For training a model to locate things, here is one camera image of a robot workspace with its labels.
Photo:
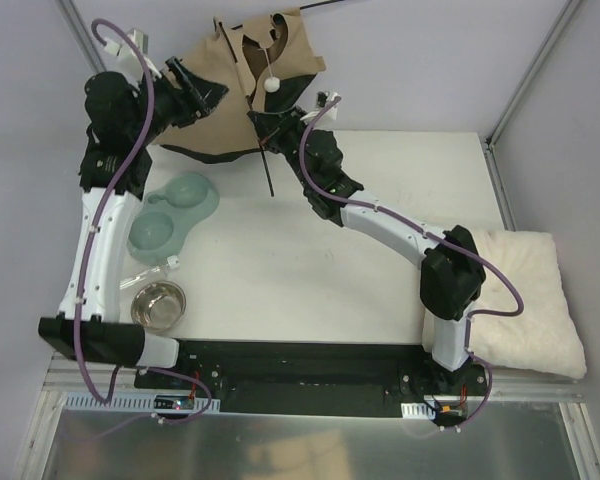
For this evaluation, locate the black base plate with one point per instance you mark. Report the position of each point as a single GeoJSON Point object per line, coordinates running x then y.
{"type": "Point", "coordinates": [322, 379]}

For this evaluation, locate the steel pet bowl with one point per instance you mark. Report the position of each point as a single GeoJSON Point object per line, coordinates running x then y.
{"type": "Point", "coordinates": [158, 306]}

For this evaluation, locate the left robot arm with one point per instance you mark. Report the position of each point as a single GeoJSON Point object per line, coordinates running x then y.
{"type": "Point", "coordinates": [124, 119]}

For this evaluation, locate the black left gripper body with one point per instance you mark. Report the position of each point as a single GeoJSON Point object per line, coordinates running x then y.
{"type": "Point", "coordinates": [186, 87]}

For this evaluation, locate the green double pet bowl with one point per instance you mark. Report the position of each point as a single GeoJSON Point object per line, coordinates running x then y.
{"type": "Point", "coordinates": [168, 215]}

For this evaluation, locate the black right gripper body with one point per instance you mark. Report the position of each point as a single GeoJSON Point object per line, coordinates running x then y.
{"type": "Point", "coordinates": [272, 130]}

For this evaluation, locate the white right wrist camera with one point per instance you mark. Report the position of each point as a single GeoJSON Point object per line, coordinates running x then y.
{"type": "Point", "coordinates": [326, 105]}

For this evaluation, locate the beige fabric pet tent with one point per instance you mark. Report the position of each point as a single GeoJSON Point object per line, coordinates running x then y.
{"type": "Point", "coordinates": [227, 133]}

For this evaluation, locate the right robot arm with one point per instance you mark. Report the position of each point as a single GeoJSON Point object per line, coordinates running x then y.
{"type": "Point", "coordinates": [451, 276]}

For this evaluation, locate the white pompom cat toy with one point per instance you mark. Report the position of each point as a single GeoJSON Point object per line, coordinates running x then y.
{"type": "Point", "coordinates": [272, 82]}

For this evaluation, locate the clear plastic cup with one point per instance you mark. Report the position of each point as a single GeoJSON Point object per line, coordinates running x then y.
{"type": "Point", "coordinates": [151, 274]}

